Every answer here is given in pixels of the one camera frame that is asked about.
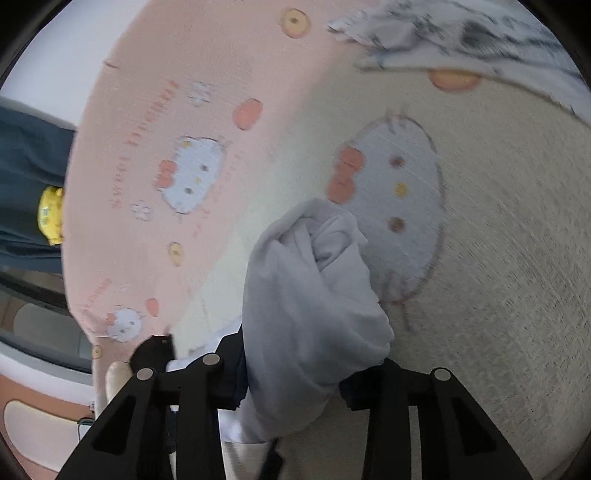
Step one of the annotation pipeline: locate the orange and cream furniture panel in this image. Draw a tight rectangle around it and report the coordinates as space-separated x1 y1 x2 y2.
0 295 100 467

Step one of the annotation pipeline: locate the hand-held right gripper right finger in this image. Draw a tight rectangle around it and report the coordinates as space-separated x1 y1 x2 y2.
338 357 532 480

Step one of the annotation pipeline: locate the white shirt with navy trim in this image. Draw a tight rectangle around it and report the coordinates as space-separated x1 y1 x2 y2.
166 198 395 480

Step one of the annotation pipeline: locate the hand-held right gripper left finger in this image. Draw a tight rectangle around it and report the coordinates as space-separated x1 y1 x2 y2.
58 335 250 480

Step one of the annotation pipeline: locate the small white printed cloth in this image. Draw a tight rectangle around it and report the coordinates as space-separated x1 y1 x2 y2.
327 0 583 116

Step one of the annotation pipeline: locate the dark grey cloth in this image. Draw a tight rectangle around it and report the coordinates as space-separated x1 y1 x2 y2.
0 107 78 274

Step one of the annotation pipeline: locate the black folded garment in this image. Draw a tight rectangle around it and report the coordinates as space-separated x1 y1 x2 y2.
130 333 179 374

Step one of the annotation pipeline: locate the pink and cream cartoon blanket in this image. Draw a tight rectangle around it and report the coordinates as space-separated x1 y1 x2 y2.
62 0 591 480

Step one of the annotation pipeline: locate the yellow plush toy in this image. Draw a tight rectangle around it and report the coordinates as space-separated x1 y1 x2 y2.
38 186 65 246

